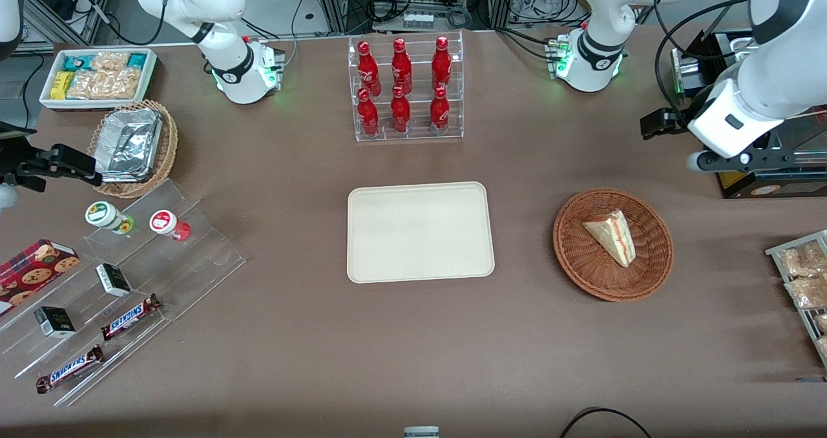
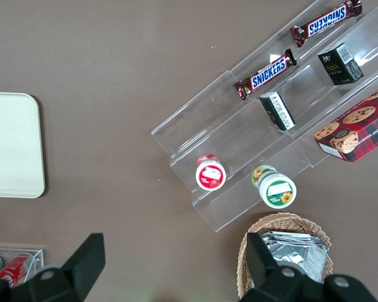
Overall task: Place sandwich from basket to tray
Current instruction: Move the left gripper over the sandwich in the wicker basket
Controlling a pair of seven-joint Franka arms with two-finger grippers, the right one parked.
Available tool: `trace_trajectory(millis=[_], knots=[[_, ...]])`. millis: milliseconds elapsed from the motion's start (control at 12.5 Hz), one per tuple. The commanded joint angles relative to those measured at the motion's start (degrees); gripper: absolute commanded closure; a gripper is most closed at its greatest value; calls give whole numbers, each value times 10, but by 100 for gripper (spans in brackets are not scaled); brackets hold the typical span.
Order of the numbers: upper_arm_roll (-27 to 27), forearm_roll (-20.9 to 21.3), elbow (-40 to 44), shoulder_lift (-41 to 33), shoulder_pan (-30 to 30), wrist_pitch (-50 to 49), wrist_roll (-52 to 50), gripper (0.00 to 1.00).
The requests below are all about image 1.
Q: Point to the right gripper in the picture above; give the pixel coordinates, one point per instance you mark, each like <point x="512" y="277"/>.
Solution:
<point x="19" y="164"/>

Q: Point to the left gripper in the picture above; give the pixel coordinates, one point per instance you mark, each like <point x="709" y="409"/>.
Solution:
<point x="676" y="119"/>

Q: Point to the triangular sandwich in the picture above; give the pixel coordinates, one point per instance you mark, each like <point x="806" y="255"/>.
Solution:
<point x="614" y="239"/>

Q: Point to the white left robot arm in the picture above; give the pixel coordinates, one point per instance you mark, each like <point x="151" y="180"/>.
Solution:
<point x="795" y="70"/>

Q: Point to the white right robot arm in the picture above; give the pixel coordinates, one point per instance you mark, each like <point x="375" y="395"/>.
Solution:
<point x="239" y="70"/>

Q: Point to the light tan wicker basket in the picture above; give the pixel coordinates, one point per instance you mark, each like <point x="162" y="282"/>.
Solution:
<point x="168" y="147"/>

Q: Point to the brown round wicker basket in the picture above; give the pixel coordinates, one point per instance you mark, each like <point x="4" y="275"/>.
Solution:
<point x="581" y="257"/>

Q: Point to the tray of snack bags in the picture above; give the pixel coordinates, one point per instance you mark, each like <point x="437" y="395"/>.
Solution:
<point x="772" y="252"/>

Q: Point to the beige rectangular tray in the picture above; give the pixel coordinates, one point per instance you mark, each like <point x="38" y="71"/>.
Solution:
<point x="420" y="231"/>

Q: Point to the green lid yogurt cup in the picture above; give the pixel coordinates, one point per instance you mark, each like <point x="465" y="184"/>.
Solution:
<point x="103" y="214"/>

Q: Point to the white rectangular snack bin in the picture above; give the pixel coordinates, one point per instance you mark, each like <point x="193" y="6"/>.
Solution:
<point x="46" y="102"/>

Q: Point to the stack of aluminium foil trays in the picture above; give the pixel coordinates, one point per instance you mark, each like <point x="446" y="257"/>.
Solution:
<point x="129" y="144"/>

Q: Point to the yellow snack packet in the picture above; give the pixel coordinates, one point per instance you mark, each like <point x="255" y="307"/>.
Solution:
<point x="61" y="86"/>

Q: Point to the clear bag of nuts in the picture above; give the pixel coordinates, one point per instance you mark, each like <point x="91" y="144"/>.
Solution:
<point x="123" y="84"/>
<point x="87" y="86"/>
<point x="110" y="61"/>

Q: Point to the red tartan cookie box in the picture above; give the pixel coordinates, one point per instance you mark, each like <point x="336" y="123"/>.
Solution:
<point x="32" y="273"/>

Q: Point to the teal snack packet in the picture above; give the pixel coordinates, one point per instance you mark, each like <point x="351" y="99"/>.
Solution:
<point x="77" y="62"/>
<point x="137" y="60"/>

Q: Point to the black machine with yellow labels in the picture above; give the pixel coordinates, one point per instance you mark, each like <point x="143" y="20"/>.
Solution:
<point x="775" y="183"/>

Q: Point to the red lid yogurt cup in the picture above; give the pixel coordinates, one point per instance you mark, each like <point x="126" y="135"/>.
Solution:
<point x="165" y="222"/>

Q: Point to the small black carton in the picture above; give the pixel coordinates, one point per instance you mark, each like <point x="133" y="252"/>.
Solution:
<point x="114" y="280"/>
<point x="55" y="322"/>

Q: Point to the Snickers chocolate bar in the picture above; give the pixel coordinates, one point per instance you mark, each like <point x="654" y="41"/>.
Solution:
<point x="70" y="369"/>
<point x="129" y="317"/>

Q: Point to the clear acrylic stepped display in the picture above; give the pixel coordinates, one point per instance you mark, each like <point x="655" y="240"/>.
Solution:
<point x="194" y="263"/>

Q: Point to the clear bag of brown snacks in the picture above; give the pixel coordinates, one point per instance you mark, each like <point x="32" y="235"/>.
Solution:
<point x="823" y="347"/>
<point x="807" y="292"/>
<point x="822" y="323"/>
<point x="801" y="260"/>

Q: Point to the red cola bottle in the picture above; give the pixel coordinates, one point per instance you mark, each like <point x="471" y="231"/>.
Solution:
<point x="368" y="116"/>
<point x="401" y="70"/>
<point x="400" y="114"/>
<point x="368" y="70"/>
<point x="439" y="112"/>
<point x="441" y="66"/>

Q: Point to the clear acrylic bottle rack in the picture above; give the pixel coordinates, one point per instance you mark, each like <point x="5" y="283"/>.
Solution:
<point x="417" y="112"/>

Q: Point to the white power strip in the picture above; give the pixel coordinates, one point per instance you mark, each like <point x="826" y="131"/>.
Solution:
<point x="418" y="20"/>

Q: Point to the small grey device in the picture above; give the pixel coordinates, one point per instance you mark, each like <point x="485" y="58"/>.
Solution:
<point x="421" y="433"/>

